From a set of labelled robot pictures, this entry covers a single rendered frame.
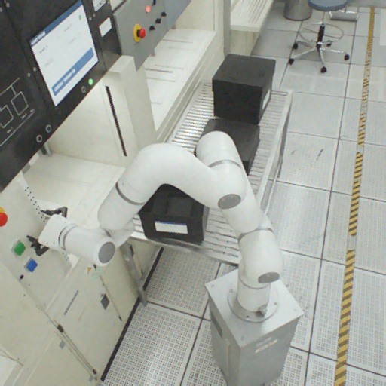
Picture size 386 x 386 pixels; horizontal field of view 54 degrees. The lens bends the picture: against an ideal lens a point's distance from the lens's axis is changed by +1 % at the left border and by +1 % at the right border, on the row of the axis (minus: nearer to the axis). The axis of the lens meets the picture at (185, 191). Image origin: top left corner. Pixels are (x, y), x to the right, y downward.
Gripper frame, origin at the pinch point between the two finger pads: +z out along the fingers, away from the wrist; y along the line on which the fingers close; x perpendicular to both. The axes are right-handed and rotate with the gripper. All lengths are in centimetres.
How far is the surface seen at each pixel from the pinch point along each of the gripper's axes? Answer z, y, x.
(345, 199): -46, 114, -183
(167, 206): 1, 36, -58
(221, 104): 9, 107, -74
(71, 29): 1, 57, 26
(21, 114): -3.8, 24.0, 26.8
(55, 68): -0.5, 43.1, 24.1
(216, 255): -31, 21, -63
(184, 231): -17, 25, -53
